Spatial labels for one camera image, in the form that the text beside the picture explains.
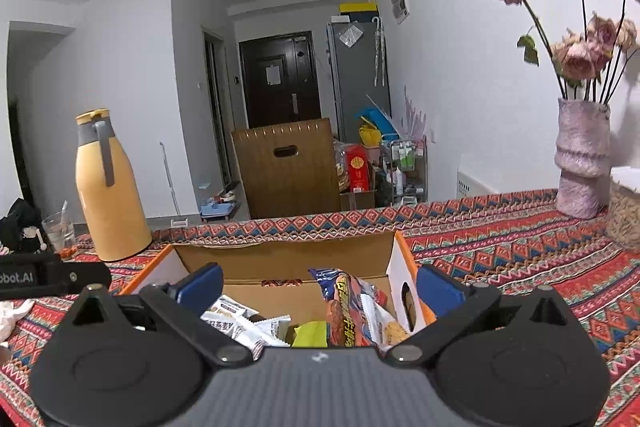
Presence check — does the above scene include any clear jar of seeds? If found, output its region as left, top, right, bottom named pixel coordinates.
left=605, top=166, right=640, bottom=253

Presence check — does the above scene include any white cotton glove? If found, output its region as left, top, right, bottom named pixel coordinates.
left=0, top=298, right=36, bottom=343

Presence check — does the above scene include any clear plastic bag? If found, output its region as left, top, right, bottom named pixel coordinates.
left=337, top=23, right=365, bottom=48

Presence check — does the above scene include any grey refrigerator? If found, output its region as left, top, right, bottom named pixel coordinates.
left=326, top=19, right=393, bottom=142

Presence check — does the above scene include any green white snack packet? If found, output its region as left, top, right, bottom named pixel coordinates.
left=291, top=321, right=331, bottom=349

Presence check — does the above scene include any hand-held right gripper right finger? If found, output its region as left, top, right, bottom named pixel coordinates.
left=382, top=264, right=571, bottom=370

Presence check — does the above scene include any yellow bag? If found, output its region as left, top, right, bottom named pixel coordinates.
left=359, top=123, right=383, bottom=146

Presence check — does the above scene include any wooden chair back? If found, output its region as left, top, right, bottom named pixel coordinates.
left=230, top=118, right=343, bottom=220

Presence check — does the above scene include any red gift box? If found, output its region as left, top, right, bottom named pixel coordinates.
left=345, top=144, right=372, bottom=194

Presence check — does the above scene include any bunch of dried pink roses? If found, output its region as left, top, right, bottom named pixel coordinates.
left=479, top=0, right=640, bottom=104

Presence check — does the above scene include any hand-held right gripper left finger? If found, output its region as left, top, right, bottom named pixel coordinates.
left=70, top=263, right=256, bottom=370

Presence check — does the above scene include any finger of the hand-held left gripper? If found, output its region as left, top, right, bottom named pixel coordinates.
left=60, top=263, right=113, bottom=294

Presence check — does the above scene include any white brown snack packet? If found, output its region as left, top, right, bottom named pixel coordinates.
left=220, top=313, right=292, bottom=360
left=200, top=294, right=261, bottom=323

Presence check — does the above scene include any yellow thermos jug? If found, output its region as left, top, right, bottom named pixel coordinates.
left=75, top=109, right=153, bottom=264

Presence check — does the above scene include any white packet with crisp picture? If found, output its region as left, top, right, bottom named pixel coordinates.
left=360, top=293, right=413, bottom=353

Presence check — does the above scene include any orange cardboard box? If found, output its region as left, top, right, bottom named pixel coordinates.
left=117, top=229, right=431, bottom=350

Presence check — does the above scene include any white mop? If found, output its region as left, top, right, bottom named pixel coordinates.
left=159, top=141, right=191, bottom=230

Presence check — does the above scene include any yellow box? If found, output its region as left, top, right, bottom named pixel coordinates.
left=339, top=0, right=379, bottom=24

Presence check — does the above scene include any blue plastic basin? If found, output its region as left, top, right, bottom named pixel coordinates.
left=200, top=201, right=236, bottom=223

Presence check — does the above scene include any pink textured vase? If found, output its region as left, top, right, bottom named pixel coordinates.
left=554, top=98, right=612, bottom=220

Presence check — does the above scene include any blue plastic item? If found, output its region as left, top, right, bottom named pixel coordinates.
left=354, top=107, right=401, bottom=140

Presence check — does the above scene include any small brown cardboard box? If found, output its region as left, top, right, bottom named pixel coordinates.
left=340, top=188, right=378, bottom=212

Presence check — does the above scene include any clear drinking glass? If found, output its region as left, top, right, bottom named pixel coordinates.
left=41, top=202, right=77, bottom=255

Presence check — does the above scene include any wire rack trolley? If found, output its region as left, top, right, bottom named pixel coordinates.
left=379, top=138, right=430, bottom=208

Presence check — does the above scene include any white folded umbrella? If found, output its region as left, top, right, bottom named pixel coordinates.
left=371, top=17, right=388, bottom=88

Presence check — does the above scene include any dark entrance door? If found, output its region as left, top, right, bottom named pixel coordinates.
left=238, top=32, right=322, bottom=130

